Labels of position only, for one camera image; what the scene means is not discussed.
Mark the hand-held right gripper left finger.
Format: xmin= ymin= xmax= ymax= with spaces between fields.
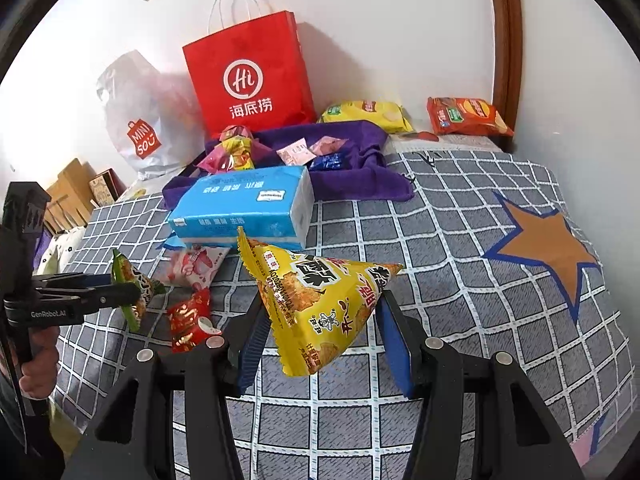
xmin=60 ymin=305 xmax=273 ymax=480

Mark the green snack packet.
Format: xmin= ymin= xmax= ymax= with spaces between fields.
xmin=111 ymin=249 xmax=167 ymax=332

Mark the brown door frame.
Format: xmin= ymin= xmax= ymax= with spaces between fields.
xmin=487 ymin=0 xmax=523 ymax=153

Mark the orange chips bag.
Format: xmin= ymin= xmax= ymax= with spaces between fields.
xmin=426 ymin=96 xmax=515 ymax=137

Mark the dark patterned box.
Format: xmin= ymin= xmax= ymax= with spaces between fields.
xmin=89 ymin=170 xmax=127 ymax=208

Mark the wooden box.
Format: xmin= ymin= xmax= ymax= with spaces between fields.
xmin=44 ymin=158 xmax=93 ymax=235

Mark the small blue snack packet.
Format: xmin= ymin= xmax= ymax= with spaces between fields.
xmin=309 ymin=153 xmax=346 ymax=172

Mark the small yellow red snack packet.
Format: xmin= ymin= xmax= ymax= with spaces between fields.
xmin=220 ymin=127 xmax=257 ymax=170

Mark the person's left hand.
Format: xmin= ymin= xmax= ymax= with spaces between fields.
xmin=20 ymin=327 xmax=60 ymax=403

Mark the white spotted cloth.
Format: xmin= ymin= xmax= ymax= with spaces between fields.
xmin=37 ymin=227 xmax=88 ymax=281

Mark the white red snack packet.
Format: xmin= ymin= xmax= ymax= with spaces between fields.
xmin=167 ymin=244 xmax=232 ymax=288

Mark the white plastic bag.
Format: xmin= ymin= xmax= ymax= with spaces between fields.
xmin=96 ymin=50 xmax=206 ymax=181

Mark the red paper bag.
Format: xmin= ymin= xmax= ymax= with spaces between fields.
xmin=182 ymin=0 xmax=317 ymax=133

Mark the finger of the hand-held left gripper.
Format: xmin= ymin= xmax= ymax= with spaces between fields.
xmin=35 ymin=272 xmax=113 ymax=289
xmin=50 ymin=284 xmax=142 ymax=317

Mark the yellow pyramid snack packet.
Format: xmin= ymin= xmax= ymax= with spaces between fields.
xmin=236 ymin=226 xmax=404 ymax=377

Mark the purple cloth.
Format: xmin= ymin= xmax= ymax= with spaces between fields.
xmin=161 ymin=120 xmax=415 ymax=211

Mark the magenta snack packet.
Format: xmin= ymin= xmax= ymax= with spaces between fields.
xmin=197 ymin=144 xmax=233 ymax=174

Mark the blue tissue pack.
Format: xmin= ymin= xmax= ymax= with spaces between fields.
xmin=167 ymin=165 xmax=315 ymax=250

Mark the yellow chips bag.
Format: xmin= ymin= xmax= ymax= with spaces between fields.
xmin=320 ymin=101 xmax=413 ymax=134

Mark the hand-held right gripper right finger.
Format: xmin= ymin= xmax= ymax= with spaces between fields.
xmin=376 ymin=290 xmax=586 ymax=480

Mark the grey checked bedsheet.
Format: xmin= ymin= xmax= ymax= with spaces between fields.
xmin=52 ymin=147 xmax=632 ymax=480

